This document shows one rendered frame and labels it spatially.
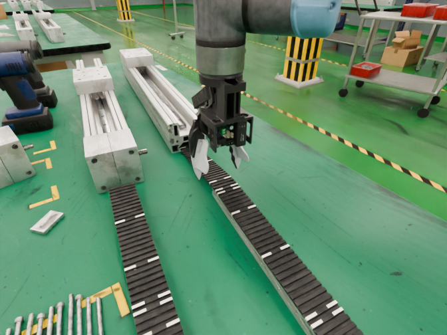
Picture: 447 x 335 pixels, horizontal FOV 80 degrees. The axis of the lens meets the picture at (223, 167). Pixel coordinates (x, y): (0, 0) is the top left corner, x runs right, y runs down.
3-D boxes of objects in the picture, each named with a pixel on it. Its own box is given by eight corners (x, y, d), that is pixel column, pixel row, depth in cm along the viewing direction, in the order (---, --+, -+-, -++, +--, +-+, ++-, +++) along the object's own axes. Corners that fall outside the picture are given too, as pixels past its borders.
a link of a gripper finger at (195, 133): (185, 157, 49) (198, 113, 46) (183, 153, 50) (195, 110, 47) (207, 159, 52) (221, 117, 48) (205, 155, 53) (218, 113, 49)
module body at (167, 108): (206, 145, 74) (205, 117, 69) (171, 153, 70) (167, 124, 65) (144, 72, 133) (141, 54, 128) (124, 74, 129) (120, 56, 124)
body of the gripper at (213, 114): (213, 157, 44) (211, 85, 37) (195, 134, 50) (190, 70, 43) (253, 146, 47) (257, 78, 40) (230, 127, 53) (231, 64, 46)
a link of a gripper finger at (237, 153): (247, 180, 53) (234, 147, 47) (233, 165, 58) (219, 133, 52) (259, 172, 54) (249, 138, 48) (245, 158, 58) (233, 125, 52)
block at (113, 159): (155, 179, 61) (148, 143, 56) (98, 194, 57) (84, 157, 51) (146, 159, 68) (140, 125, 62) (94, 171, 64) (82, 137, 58)
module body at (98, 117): (137, 161, 67) (130, 131, 62) (94, 171, 64) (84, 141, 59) (104, 76, 126) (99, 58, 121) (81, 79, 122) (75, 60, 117)
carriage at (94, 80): (116, 98, 87) (111, 77, 83) (80, 104, 84) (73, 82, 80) (110, 84, 99) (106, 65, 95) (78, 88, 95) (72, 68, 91)
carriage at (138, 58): (155, 72, 113) (152, 54, 109) (128, 75, 109) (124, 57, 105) (146, 62, 124) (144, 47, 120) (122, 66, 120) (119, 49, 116)
